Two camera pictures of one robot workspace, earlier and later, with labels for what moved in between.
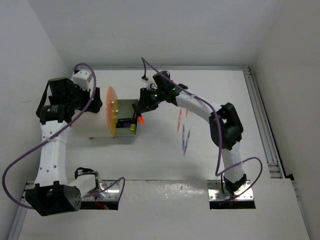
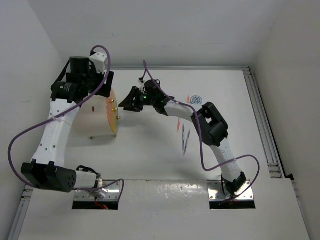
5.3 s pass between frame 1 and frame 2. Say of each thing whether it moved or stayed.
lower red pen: stayed
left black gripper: moved
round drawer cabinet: stayed
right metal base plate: stayed
